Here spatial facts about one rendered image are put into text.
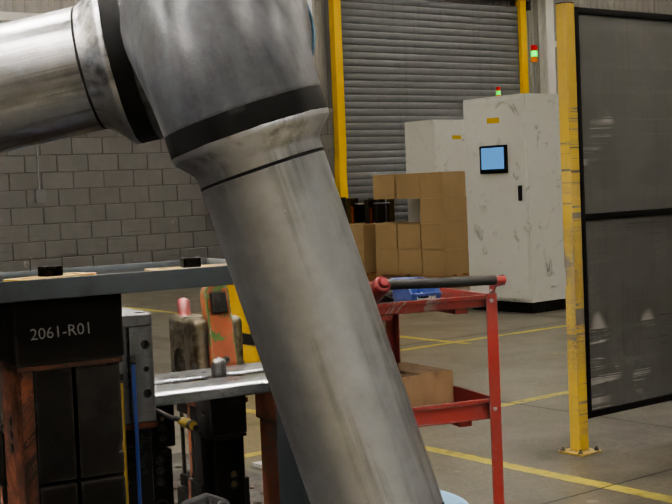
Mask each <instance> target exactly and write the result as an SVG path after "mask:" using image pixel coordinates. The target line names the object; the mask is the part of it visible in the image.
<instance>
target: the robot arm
mask: <svg viewBox="0 0 672 504"><path fill-rule="evenodd" d="M314 50H315V28H314V21H313V17H312V13H311V10H310V7H309V5H308V3H307V0H81V1H80V2H79V3H78V4H77V5H76V6H72V7H68V8H64V9H60V10H55V11H51V12H47V13H42V14H38V15H34V16H30V17H25V18H21V19H17V20H12V21H8V22H4V23H0V154H1V153H5V152H9V151H14V150H18V149H22V148H27V147H31V146H35V145H40V144H44V143H48V142H53V141H57V140H61V139H65V138H70V137H74V136H78V135H83V134H87V133H91V132H96V131H100V130H104V129H111V130H114V131H117V132H119V133H120V134H122V135H124V136H125V137H127V138H128V139H130V140H131V141H133V142H135V143H136V144H142V143H146V142H150V141H154V140H159V139H165V143H166V146H167V149H168V151H169V154H170V157H171V160H172V162H173V165H174V166H175V167H177V168H179V169H181V170H183V171H185V172H187V173H189V174H190V175H192V176H193V177H195V178H196V179H197V180H198V183H199V186H200V189H201V192H202V195H203V198H204V200H205V203H206V206H207V209H208V212H209V215H210V218H211V220H212V223H213V226H214V229H215V232H216V235H217V238H218V241H219V243H220V246H221V249H222V252H223V255H224V258H225V261H226V263H227V266H228V269H229V272H230V275H231V278H232V281H233V284H234V286H235V289H236V292H237V295H238V298H239V301H240V304H241V306H242V309H243V312H244V315H245V318H246V321H247V324H248V326H249V329H250V332H251V335H252V338H253V341H254V344H255V347H256V349H257V352H258V355H259V358H260V361H261V364H262V367H263V369H264V372H265V375H266V378H267V381H268V384H269V387H270V390H271V392H272V395H273V398H274V401H275V404H276V407H277V410H278V412H279V415H280V418H281V421H282V424H283V427H284V430H285V432H286V435H287V438H288V441H289V444H290V447H291V450H292V453H293V455H294V458H295V461H296V464H297V467H298V470H299V473H300V475H301V478H302V481H303V484H304V487H305V490H306V493H307V496H308V498H309V501H310V504H469V503H468V502H467V501H466V500H464V499H463V498H461V497H459V496H457V495H454V494H452V493H449V492H446V491H442V490H440V489H439V486H438V483H437V481H436V478H435V475H434V472H433V469H432V466H431V463H430V460H429V457H428V454H427V451H426V448H425V445H424V442H423V439H422V436H421V433H420V431H419V428H418V425H417V422H416V419H415V416H414V413H413V410H412V407H411V404H410V401H409V398H408V395H407V392H406V389H405V386H404V383H403V381H402V378H401V375H400V372H399V369H398V366H397V363H396V360H395V357H394V354H393V351H392V348H391V345H390V342H389V339H388V336H387V333H386V331H385V328H384V325H383V322H382V319H381V316H380V313H379V310H378V307H377V304H376V301H375V298H374V295H373V292H372V289H371V286H370V283H369V280H368V278H367V275H366V272H365V269H364V266H363V263H362V260H361V257H360V254H359V251H358V248H357V245H356V242H355V239H354V236H353V233H352V230H351V228H350V225H349V222H348V219H347V216H346V213H345V210H344V207H343V204H342V201H341V198H340V195H339V192H338V189H337V186H336V183H335V180H334V178H333V175H332V172H331V169H330V166H329V163H328V160H327V157H326V154H325V151H324V148H323V145H322V142H321V139H320V133H321V131H322V129H323V126H324V124H325V122H326V120H327V117H328V115H329V109H328V106H327V104H326V101H325V98H324V95H323V92H322V89H321V85H320V82H319V78H318V75H317V71H316V68H315V65H314V59H313V56H314Z"/></svg>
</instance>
